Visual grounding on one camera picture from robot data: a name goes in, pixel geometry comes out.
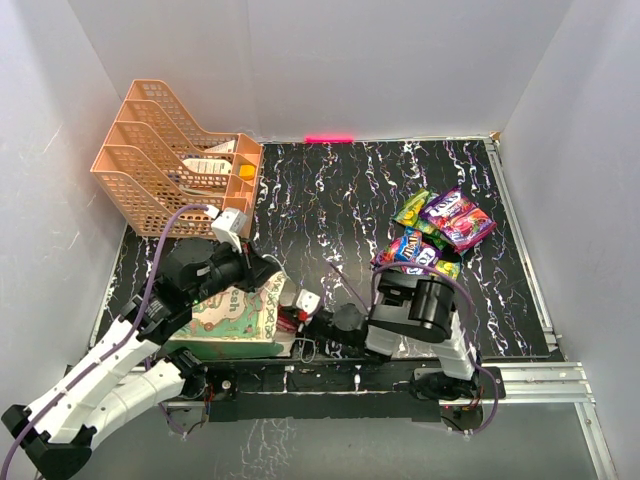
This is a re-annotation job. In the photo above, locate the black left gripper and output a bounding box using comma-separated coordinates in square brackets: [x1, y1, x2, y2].
[188, 234, 281, 305]

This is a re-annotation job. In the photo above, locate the red snack packet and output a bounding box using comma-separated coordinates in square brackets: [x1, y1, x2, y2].
[276, 306, 300, 334]

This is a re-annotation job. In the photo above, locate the green paper gift bag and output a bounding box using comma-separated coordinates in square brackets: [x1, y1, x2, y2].
[163, 270, 304, 362]

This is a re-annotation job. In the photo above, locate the red candy bag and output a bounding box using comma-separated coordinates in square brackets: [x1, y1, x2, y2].
[370, 237, 444, 276]

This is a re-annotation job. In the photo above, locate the blue M&M's candy bag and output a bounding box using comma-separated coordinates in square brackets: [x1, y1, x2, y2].
[391, 227, 423, 262]

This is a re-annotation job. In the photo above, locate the green spring tea candy bag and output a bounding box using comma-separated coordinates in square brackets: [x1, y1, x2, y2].
[393, 188, 442, 239]

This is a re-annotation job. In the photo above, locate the green Fox's candy bag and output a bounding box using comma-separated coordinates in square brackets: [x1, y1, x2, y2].
[428, 230, 457, 253]

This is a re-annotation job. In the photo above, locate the purple Fox's berries candy bag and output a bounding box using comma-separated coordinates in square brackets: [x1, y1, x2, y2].
[419, 187, 497, 253]

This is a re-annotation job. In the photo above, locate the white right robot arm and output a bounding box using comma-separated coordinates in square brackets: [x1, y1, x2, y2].
[302, 270, 483, 402]

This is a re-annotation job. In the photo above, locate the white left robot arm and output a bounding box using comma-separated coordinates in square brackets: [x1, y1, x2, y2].
[1, 238, 280, 479]

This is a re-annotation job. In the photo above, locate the yellow small block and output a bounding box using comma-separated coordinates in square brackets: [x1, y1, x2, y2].
[238, 164, 256, 181]

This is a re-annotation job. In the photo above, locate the white labelled packet in organizer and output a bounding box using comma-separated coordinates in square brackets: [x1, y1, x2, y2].
[183, 157, 232, 175]

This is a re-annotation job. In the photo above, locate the pink tape strip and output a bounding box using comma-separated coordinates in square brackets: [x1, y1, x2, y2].
[304, 135, 354, 144]

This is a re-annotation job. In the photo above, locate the orange plastic file organizer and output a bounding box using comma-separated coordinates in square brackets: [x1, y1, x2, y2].
[91, 79, 263, 238]

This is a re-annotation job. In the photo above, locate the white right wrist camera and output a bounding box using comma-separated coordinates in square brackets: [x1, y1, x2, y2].
[294, 289, 322, 322]

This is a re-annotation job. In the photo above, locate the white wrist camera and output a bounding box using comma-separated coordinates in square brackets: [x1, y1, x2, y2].
[205, 205, 248, 253]
[294, 289, 322, 322]

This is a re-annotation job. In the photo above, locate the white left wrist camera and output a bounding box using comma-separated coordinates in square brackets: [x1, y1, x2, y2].
[205, 205, 248, 253]

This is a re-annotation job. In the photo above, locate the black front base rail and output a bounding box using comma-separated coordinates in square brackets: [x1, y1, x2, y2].
[207, 359, 442, 423]

